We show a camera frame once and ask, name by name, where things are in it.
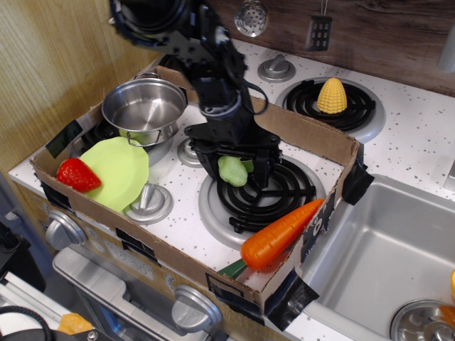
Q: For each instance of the silver oven door handle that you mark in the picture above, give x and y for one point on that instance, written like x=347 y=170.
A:
x=129 y=309

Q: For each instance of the orange toy carrot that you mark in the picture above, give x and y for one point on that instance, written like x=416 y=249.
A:
x=262 y=248

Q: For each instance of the hanging silver strainer ladle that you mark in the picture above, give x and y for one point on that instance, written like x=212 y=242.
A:
x=251 y=18

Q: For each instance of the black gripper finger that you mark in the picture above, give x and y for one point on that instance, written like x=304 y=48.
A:
x=264 y=164
x=208 y=158

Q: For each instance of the brown cardboard fence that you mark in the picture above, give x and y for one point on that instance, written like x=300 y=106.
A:
x=179 y=249

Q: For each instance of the light green plastic plate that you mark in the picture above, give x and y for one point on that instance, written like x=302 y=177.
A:
x=123 y=170

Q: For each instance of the silver bowl in sink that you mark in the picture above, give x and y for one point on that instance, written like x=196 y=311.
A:
x=423 y=320

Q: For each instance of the back silver stove knob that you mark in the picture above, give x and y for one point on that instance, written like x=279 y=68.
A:
x=276 y=70

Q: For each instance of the back right black burner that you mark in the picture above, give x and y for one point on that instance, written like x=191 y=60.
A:
x=363 y=119

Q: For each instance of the front silver stove knob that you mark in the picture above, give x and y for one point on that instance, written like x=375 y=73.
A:
x=153 y=205

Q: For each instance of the black tape at left corner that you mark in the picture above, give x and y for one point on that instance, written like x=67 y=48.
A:
x=66 y=136

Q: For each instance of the centre silver stove knob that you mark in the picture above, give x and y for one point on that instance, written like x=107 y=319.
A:
x=187 y=155

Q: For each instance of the small steel pot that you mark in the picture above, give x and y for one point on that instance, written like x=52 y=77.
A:
x=145 y=110

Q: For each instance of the black tape at corner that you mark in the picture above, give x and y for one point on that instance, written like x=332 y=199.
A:
x=358 y=180
x=66 y=136
x=288 y=301

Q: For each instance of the silver faucet post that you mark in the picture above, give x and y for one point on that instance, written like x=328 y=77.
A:
x=446 y=60

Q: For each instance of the silver toy sink basin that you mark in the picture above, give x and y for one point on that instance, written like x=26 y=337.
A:
x=394 y=246

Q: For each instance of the yellow toy corn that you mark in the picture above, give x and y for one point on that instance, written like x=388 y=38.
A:
x=332 y=98

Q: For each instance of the silver stove knob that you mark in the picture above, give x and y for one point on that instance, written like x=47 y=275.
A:
x=153 y=205
x=276 y=70
x=187 y=155

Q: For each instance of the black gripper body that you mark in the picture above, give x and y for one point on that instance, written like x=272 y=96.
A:
x=234 y=133

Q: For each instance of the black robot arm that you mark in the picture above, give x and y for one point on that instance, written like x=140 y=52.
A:
x=192 y=32

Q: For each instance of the silver oven knob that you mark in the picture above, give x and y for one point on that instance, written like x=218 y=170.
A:
x=62 y=231
x=192 y=311

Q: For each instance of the hanging silver slotted spatula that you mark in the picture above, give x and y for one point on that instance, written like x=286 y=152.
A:
x=319 y=32

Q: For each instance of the right silver oven knob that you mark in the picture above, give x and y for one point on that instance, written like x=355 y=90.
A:
x=192 y=311

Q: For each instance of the yellow object right edge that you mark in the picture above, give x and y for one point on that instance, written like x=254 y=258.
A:
x=452 y=283

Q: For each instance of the black tape at right corner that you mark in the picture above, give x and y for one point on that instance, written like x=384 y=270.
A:
x=358 y=180

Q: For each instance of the left silver oven knob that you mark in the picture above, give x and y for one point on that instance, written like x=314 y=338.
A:
x=62 y=231

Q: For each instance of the red toy strawberry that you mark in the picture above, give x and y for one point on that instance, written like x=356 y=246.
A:
x=76 y=174

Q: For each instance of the orange object bottom left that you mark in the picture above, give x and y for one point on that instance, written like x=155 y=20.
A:
x=73 y=323

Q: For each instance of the front right black burner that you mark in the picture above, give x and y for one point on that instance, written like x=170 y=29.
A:
x=232 y=215

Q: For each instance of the black tape at front corner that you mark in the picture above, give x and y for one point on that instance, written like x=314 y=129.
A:
x=288 y=301

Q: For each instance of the green toy broccoli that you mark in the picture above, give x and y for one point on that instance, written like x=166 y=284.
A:
x=234 y=171

